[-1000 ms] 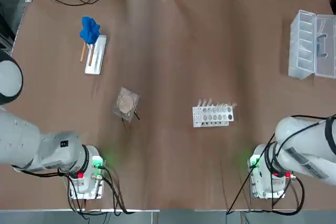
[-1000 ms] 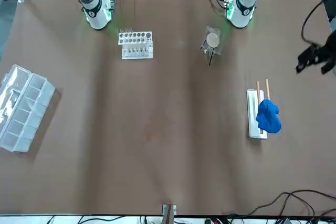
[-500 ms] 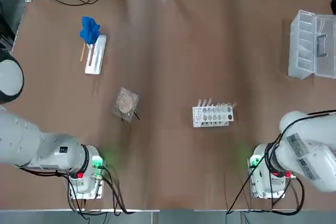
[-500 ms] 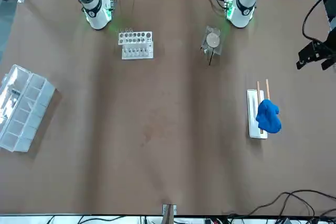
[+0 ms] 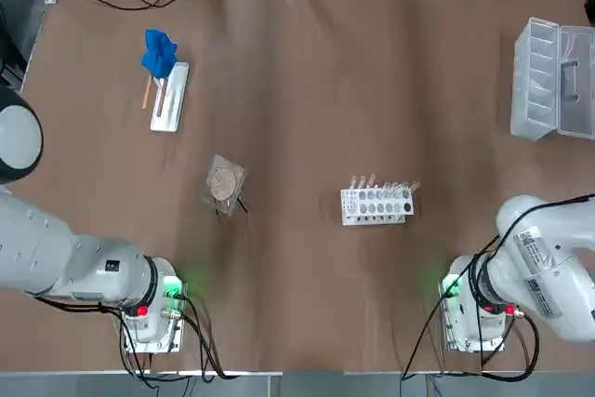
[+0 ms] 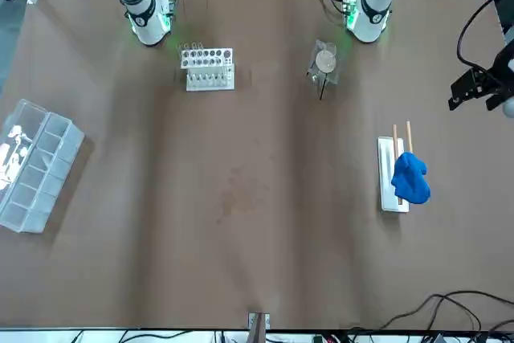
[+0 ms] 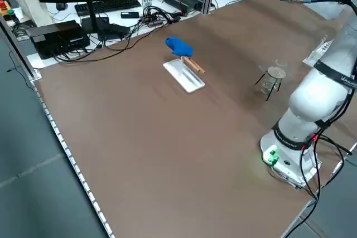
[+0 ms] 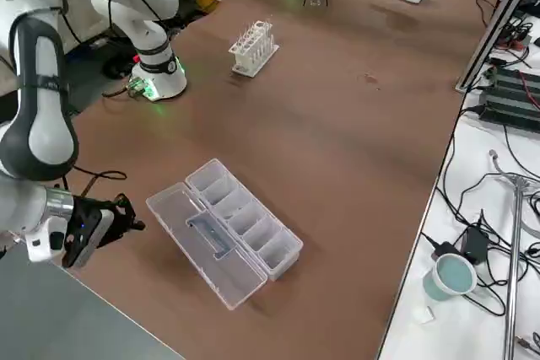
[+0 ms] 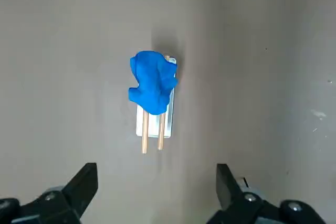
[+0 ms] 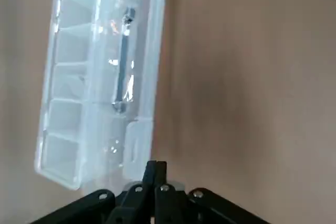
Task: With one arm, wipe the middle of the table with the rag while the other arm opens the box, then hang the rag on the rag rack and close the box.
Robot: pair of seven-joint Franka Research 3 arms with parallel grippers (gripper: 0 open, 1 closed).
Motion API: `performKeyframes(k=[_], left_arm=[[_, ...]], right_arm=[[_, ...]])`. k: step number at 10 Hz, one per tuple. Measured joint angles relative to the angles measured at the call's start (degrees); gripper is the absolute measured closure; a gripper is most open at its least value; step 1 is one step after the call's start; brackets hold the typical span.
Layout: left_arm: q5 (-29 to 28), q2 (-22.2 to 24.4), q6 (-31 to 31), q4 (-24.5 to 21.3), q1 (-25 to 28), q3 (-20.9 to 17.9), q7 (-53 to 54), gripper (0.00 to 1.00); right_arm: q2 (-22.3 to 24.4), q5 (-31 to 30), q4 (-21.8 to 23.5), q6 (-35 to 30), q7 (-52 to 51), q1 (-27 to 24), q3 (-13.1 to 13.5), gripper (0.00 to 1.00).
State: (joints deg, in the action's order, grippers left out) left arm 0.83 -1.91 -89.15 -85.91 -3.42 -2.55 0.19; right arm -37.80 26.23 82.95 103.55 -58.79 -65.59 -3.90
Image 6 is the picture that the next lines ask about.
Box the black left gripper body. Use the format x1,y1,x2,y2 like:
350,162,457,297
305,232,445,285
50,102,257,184
492,43,514,97

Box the blue rag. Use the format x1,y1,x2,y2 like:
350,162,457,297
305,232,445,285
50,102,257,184
391,151,433,205

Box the clear plastic compartment box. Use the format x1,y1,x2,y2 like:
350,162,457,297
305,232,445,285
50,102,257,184
0,98,87,235

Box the white rag rack wooden rods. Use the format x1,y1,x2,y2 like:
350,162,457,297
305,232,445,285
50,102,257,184
377,120,414,214

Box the white test tube rack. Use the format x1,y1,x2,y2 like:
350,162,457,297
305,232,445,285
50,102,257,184
178,42,237,92

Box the clear glass beaker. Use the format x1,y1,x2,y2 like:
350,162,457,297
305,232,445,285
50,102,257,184
308,39,342,88

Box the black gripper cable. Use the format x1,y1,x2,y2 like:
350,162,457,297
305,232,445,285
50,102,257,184
457,0,496,73

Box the black floor cable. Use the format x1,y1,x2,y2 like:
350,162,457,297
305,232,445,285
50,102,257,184
377,289,514,333

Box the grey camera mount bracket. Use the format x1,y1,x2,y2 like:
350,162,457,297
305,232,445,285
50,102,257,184
247,311,271,343

